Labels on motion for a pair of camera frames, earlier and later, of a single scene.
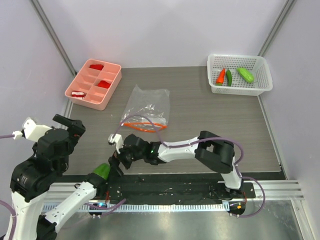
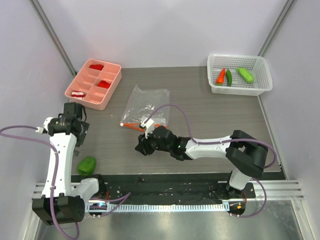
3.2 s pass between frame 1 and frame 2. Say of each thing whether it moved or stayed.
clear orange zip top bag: stayed
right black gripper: moved
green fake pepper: moved
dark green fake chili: stayed
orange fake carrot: stayed
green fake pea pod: stayed
